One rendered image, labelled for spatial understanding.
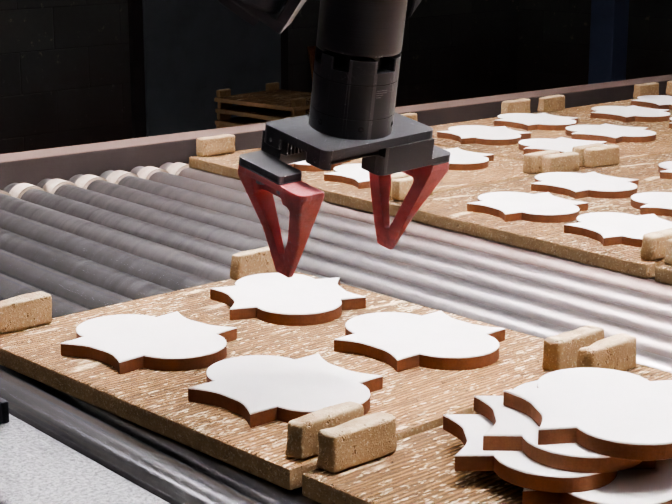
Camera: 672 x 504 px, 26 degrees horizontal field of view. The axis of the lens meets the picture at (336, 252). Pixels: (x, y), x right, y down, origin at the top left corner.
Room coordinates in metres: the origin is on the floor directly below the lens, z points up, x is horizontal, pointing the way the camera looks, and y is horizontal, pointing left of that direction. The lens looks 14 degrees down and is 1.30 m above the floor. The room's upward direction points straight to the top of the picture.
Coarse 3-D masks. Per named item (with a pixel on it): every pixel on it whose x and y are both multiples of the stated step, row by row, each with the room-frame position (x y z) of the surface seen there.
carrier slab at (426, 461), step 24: (432, 432) 0.95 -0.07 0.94; (384, 456) 0.91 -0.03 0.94; (408, 456) 0.91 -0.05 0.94; (432, 456) 0.91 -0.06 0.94; (312, 480) 0.87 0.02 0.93; (336, 480) 0.87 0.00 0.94; (360, 480) 0.87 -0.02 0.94; (384, 480) 0.87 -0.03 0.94; (408, 480) 0.87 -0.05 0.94; (432, 480) 0.87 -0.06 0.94; (456, 480) 0.87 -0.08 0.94; (480, 480) 0.87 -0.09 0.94; (504, 480) 0.87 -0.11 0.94
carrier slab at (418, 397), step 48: (192, 288) 1.34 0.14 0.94; (0, 336) 1.18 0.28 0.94; (48, 336) 1.18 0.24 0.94; (240, 336) 1.18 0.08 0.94; (288, 336) 1.18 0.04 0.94; (336, 336) 1.18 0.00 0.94; (528, 336) 1.18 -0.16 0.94; (48, 384) 1.10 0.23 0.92; (96, 384) 1.06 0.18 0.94; (144, 384) 1.06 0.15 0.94; (192, 384) 1.06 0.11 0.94; (384, 384) 1.06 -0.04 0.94; (432, 384) 1.06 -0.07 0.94; (480, 384) 1.06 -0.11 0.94; (192, 432) 0.96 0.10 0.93; (240, 432) 0.95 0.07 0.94; (288, 480) 0.89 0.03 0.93
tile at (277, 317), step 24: (216, 288) 1.30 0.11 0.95; (240, 288) 1.30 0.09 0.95; (264, 288) 1.30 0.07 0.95; (288, 288) 1.30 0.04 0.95; (312, 288) 1.30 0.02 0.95; (336, 288) 1.30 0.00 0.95; (240, 312) 1.23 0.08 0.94; (264, 312) 1.23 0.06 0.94; (288, 312) 1.22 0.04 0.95; (312, 312) 1.22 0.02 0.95; (336, 312) 1.23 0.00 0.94
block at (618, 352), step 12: (612, 336) 1.09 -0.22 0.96; (624, 336) 1.09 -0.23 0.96; (588, 348) 1.06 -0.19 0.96; (600, 348) 1.07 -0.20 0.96; (612, 348) 1.07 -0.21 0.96; (624, 348) 1.08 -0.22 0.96; (588, 360) 1.06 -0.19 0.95; (600, 360) 1.06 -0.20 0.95; (612, 360) 1.07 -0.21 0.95; (624, 360) 1.08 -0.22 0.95
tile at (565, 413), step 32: (544, 384) 0.93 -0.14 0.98; (576, 384) 0.93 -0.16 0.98; (608, 384) 0.93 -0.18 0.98; (640, 384) 0.93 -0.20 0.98; (544, 416) 0.86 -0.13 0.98; (576, 416) 0.86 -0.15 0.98; (608, 416) 0.86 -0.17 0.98; (640, 416) 0.86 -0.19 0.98; (608, 448) 0.82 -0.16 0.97; (640, 448) 0.82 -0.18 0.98
